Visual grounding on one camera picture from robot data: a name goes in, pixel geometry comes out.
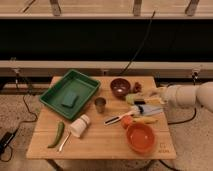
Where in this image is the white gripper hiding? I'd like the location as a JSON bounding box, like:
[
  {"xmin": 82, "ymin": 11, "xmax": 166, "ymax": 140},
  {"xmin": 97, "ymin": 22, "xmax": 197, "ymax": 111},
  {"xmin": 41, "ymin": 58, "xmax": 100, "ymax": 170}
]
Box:
[{"xmin": 144, "ymin": 87, "xmax": 165, "ymax": 105}]

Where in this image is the whiteboard eraser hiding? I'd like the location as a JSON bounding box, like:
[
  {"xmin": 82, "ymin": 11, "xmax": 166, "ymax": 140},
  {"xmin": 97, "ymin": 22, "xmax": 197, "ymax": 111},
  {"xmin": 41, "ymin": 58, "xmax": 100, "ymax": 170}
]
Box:
[{"xmin": 134, "ymin": 100, "xmax": 146, "ymax": 105}]

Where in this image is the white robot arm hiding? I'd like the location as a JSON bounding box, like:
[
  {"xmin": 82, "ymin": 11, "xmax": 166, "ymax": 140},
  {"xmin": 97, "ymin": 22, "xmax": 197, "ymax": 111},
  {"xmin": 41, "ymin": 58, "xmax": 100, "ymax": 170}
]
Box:
[{"xmin": 145, "ymin": 82, "xmax": 213, "ymax": 113}]

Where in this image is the dark brown bowl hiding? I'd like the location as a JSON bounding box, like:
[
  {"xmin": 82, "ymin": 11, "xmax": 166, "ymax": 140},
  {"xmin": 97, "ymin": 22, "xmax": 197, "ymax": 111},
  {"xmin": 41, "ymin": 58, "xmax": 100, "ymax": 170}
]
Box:
[{"xmin": 110, "ymin": 78, "xmax": 131, "ymax": 99}]

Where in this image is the red orange bowl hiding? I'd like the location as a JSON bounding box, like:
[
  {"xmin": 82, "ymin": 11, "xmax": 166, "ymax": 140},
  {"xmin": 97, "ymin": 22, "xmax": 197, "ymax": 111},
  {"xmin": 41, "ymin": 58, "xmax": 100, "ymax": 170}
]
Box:
[{"xmin": 126, "ymin": 122, "xmax": 156, "ymax": 154}]

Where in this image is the light blue cloth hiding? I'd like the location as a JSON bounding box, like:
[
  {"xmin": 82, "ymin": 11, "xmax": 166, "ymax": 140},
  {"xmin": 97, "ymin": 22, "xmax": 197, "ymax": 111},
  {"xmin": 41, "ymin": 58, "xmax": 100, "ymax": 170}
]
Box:
[{"xmin": 138, "ymin": 104, "xmax": 163, "ymax": 116}]

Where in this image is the brown pinecone cluster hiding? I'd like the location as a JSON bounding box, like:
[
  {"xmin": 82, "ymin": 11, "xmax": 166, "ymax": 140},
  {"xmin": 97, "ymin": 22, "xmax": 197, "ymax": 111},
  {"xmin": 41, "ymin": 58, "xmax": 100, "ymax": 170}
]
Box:
[{"xmin": 133, "ymin": 82, "xmax": 142, "ymax": 93}]

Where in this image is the small green cup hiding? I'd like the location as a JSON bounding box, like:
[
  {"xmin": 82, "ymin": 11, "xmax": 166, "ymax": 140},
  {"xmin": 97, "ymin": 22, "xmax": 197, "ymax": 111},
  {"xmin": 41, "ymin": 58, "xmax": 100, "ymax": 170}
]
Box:
[{"xmin": 125, "ymin": 94, "xmax": 136, "ymax": 104}]

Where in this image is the yellow banana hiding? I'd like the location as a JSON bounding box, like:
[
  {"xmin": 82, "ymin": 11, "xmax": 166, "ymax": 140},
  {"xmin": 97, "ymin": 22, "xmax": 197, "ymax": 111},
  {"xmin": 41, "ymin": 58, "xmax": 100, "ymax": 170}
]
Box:
[{"xmin": 133, "ymin": 116, "xmax": 158, "ymax": 124}]

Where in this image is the small orange fruit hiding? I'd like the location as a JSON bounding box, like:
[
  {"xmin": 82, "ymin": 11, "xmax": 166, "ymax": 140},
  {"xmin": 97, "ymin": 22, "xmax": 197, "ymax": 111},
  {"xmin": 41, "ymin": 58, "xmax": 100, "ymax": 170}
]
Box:
[{"xmin": 121, "ymin": 116, "xmax": 133, "ymax": 129}]

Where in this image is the teal sponge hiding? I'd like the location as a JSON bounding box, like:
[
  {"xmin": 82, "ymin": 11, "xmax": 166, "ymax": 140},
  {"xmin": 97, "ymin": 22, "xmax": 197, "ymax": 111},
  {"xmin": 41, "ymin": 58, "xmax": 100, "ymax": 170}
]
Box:
[{"xmin": 61, "ymin": 91, "xmax": 78, "ymax": 108}]

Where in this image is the white cylindrical cup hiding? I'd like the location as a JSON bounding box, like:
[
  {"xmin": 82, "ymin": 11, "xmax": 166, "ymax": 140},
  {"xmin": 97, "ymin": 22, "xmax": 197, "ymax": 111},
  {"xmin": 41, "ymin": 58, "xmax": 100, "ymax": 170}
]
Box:
[{"xmin": 70, "ymin": 115, "xmax": 91, "ymax": 138}]

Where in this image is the green plastic tray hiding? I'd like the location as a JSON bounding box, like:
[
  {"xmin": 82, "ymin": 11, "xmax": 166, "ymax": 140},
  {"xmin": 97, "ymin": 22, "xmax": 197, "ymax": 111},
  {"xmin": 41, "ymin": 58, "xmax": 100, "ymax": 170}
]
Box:
[{"xmin": 40, "ymin": 69, "xmax": 100, "ymax": 121}]

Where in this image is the silver spoon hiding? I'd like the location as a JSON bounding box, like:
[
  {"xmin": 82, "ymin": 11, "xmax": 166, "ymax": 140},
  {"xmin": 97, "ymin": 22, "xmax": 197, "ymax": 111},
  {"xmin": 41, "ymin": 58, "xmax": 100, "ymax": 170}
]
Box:
[{"xmin": 57, "ymin": 132, "xmax": 71, "ymax": 152}]

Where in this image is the green chili pepper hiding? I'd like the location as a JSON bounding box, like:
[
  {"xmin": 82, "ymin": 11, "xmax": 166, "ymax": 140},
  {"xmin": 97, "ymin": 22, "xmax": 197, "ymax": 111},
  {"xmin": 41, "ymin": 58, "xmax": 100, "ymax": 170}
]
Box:
[{"xmin": 48, "ymin": 122, "xmax": 65, "ymax": 148}]

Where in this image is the black power adapter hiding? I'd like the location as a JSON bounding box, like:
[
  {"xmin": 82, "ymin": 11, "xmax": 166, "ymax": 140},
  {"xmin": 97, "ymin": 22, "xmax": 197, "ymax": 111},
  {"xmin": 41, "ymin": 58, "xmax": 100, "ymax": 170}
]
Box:
[{"xmin": 0, "ymin": 132, "xmax": 13, "ymax": 155}]

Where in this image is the black hanging cable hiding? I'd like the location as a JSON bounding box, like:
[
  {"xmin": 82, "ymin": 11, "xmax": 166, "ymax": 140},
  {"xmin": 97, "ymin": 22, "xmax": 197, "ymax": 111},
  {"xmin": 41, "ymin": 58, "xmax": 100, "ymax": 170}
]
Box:
[{"xmin": 119, "ymin": 10, "xmax": 157, "ymax": 76}]

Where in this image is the black floor cable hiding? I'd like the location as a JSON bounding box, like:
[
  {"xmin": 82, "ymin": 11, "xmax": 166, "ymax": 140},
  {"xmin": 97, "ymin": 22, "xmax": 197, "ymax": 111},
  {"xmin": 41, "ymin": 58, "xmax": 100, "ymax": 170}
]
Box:
[{"xmin": 13, "ymin": 71, "xmax": 38, "ymax": 134}]

